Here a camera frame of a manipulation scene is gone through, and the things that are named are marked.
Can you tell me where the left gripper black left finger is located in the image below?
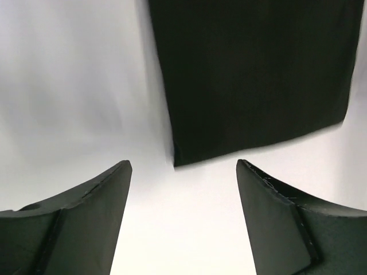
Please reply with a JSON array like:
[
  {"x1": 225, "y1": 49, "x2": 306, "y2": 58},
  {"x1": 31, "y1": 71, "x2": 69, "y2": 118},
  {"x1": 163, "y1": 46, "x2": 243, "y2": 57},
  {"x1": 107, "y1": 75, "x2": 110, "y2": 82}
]
[{"x1": 1, "y1": 160, "x2": 132, "y2": 275}]

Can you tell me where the black tank top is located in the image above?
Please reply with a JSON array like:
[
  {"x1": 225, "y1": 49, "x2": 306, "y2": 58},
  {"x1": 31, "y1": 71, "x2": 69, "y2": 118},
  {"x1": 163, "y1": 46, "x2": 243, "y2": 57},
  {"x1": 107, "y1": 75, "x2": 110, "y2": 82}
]
[{"x1": 148, "y1": 0, "x2": 364, "y2": 167}]

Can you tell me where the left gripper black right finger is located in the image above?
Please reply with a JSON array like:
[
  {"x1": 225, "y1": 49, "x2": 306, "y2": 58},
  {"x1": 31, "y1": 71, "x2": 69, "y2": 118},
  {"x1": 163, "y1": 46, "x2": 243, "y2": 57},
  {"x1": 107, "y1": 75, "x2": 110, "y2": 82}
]
[{"x1": 236, "y1": 160, "x2": 366, "y2": 275}]

